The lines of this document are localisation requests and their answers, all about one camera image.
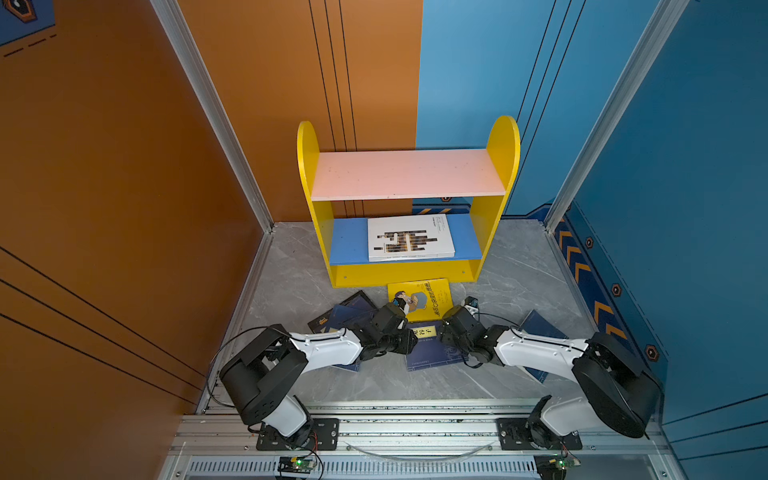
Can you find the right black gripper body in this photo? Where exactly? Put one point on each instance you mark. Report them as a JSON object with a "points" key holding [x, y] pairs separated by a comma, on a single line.
{"points": [[458, 345]]}

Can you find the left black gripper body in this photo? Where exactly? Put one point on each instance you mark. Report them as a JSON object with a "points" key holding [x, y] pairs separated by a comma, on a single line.
{"points": [[400, 343]]}

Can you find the dark blue book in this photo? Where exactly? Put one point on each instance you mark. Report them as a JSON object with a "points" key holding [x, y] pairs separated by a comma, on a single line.
{"points": [[536, 324], [362, 330], [430, 352]]}

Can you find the white book with brown bars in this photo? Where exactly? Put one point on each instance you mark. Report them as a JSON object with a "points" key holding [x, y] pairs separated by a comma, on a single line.
{"points": [[409, 238]]}

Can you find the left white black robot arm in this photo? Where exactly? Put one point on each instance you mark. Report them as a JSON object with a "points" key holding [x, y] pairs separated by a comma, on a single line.
{"points": [[260, 377]]}

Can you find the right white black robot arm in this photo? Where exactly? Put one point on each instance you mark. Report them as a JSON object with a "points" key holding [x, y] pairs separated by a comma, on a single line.
{"points": [[616, 389]]}

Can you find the dark book left underneath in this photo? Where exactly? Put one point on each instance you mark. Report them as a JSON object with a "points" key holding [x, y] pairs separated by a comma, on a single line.
{"points": [[354, 300]]}

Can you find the yellow book with cartoon man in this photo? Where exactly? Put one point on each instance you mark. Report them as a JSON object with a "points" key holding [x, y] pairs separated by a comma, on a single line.
{"points": [[422, 301]]}

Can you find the yellow shelf with pink and blue boards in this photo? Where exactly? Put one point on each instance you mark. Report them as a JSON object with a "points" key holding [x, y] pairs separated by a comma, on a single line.
{"points": [[363, 252]]}

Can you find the left green circuit board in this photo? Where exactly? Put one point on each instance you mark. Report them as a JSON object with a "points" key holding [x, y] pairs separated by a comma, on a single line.
{"points": [[296, 467]]}

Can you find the green circuit board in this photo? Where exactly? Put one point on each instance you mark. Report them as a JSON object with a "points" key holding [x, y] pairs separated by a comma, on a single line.
{"points": [[555, 467], [296, 467]]}

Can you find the right green circuit board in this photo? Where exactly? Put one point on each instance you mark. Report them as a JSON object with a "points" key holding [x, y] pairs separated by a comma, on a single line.
{"points": [[555, 467]]}

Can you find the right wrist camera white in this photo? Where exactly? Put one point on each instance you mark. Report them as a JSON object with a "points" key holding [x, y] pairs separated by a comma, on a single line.
{"points": [[471, 304]]}

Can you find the aluminium rail frame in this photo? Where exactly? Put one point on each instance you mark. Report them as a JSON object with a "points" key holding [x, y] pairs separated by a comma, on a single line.
{"points": [[442, 439]]}

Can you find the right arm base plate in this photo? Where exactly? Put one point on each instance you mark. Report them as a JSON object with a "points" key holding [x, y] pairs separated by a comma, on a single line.
{"points": [[517, 434]]}

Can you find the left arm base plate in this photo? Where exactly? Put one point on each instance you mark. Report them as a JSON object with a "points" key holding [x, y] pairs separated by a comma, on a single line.
{"points": [[319, 434]]}

